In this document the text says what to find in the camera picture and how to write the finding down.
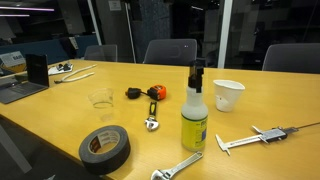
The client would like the clear plastic cup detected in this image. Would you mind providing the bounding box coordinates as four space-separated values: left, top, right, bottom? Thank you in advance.
87 87 115 123

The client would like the dark laptop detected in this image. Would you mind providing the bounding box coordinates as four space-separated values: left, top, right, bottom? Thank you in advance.
0 53 51 105

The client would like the white paper cup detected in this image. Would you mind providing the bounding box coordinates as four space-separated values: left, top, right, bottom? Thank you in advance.
212 78 246 113

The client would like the blue partition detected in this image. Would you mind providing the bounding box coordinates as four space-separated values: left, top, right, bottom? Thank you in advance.
0 34 100 65

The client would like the white cables bundle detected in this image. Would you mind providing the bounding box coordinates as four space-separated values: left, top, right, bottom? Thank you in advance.
53 63 98 85

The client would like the small black tape measure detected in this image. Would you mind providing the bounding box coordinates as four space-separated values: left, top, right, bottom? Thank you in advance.
125 86 143 100

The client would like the white cloth with black items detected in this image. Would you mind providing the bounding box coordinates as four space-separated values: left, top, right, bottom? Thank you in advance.
47 61 75 77

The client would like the orange tape measure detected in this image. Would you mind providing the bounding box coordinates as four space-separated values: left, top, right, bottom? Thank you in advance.
146 84 168 102

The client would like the white wall sign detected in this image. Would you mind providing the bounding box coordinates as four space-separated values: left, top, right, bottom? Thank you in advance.
107 0 123 12

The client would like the cardboard box with print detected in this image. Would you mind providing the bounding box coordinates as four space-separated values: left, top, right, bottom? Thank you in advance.
0 50 28 76

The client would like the grey office chair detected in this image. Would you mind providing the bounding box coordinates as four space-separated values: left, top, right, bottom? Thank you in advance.
142 38 199 67
261 42 320 75
83 43 119 63

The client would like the black duct tape roll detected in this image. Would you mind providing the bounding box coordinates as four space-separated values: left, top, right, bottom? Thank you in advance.
78 124 132 176

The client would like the black handled adjustable wrench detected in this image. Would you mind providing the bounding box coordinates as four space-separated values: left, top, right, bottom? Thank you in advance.
143 100 161 133

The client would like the thin black cable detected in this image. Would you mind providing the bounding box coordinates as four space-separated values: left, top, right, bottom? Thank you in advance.
296 121 320 130

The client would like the spray bottle with yellow label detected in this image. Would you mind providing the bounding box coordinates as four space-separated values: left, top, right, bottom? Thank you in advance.
180 58 210 153

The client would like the silver adjustable wrench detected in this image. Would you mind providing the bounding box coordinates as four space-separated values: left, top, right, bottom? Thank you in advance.
150 151 205 180

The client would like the metal vernier caliper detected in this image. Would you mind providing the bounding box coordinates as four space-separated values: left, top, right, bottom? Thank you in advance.
214 125 300 157

